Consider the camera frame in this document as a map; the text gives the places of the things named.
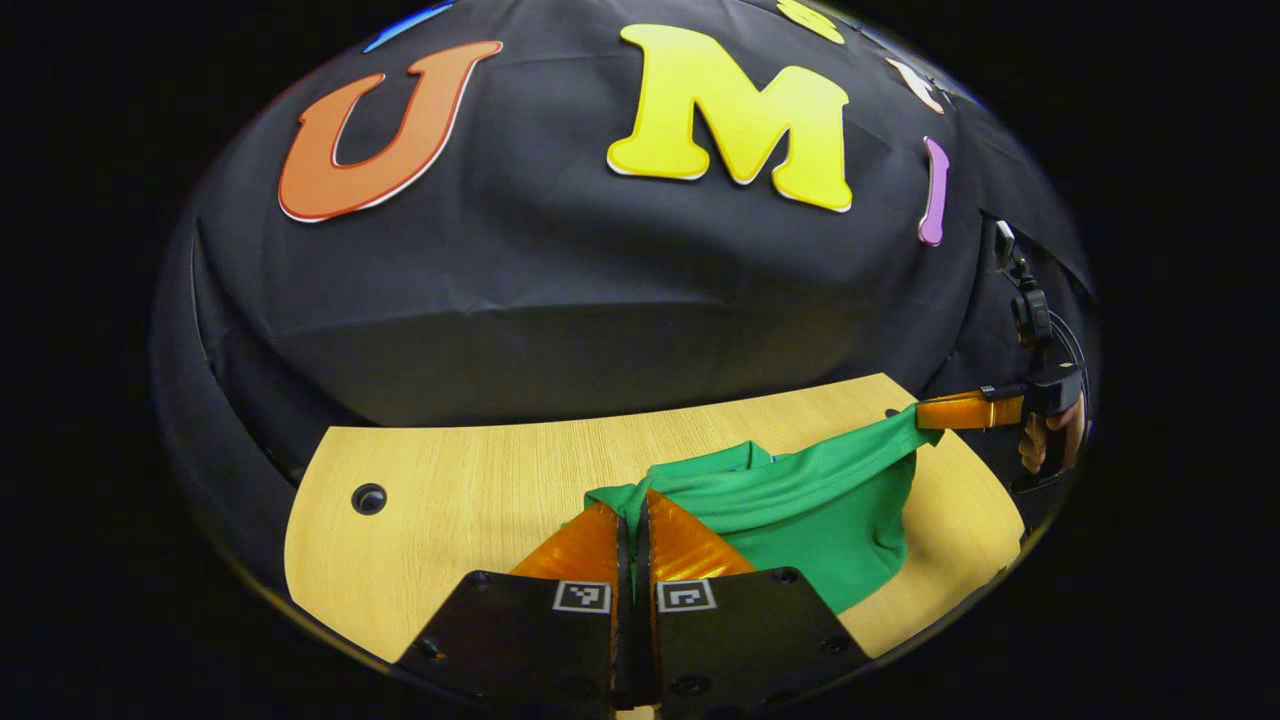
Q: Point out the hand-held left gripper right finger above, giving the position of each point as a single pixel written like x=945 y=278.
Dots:
x=750 y=640

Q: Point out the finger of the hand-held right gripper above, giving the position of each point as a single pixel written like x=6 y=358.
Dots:
x=965 y=411

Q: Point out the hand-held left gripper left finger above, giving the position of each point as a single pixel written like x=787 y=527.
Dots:
x=520 y=640

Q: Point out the green T-shirt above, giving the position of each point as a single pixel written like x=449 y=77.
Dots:
x=820 y=500

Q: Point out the black backdrop cloth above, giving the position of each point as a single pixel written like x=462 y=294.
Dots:
x=600 y=300

